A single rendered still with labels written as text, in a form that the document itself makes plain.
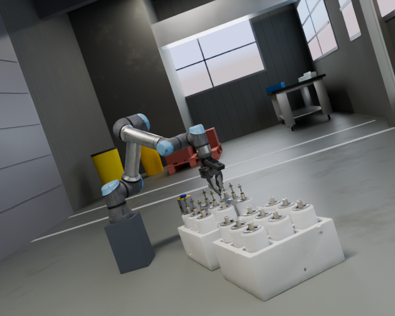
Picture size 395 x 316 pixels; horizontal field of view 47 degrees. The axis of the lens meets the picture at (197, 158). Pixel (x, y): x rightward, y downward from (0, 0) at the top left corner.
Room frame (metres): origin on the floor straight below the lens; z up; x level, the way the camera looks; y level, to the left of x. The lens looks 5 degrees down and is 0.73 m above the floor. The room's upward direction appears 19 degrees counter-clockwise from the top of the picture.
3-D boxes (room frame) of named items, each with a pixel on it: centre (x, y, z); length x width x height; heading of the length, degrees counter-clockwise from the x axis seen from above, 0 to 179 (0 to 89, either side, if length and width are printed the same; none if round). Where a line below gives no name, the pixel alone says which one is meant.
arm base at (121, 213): (2.72, 0.55, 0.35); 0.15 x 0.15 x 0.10
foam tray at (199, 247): (2.41, -0.01, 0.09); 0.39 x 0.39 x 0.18; 19
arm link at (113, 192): (2.72, 0.54, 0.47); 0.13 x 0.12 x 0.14; 135
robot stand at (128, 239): (2.72, 0.55, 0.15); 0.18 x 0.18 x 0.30; 81
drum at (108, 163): (7.41, 1.41, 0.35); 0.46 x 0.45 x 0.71; 171
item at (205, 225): (2.26, 0.06, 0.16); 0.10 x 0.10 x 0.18
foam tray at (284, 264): (1.89, -0.19, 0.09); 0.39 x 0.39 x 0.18; 19
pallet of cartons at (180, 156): (7.87, 0.01, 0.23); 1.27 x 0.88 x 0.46; 174
